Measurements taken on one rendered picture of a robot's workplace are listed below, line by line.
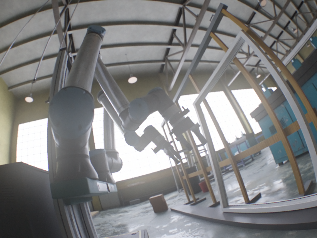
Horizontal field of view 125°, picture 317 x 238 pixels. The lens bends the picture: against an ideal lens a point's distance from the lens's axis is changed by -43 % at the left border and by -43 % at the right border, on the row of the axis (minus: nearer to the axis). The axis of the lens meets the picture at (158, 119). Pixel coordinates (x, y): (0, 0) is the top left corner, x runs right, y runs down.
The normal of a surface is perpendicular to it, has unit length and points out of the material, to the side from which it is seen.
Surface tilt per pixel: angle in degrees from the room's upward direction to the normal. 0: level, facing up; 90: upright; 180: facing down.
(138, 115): 114
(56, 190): 90
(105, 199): 90
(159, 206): 90
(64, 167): 70
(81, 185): 90
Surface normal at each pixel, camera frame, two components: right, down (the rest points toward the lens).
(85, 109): 0.51, -0.43
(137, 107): -0.57, 0.32
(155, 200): -0.16, -0.37
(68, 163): 0.11, -0.75
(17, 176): 0.13, -0.46
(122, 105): 0.08, -0.26
